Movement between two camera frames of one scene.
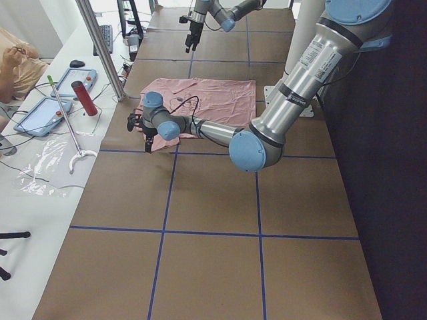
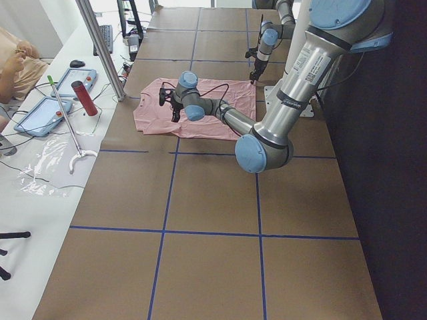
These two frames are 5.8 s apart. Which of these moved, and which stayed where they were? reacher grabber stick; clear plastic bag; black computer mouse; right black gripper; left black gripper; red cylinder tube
Moved: left black gripper; right black gripper
Stayed: reacher grabber stick; black computer mouse; red cylinder tube; clear plastic bag
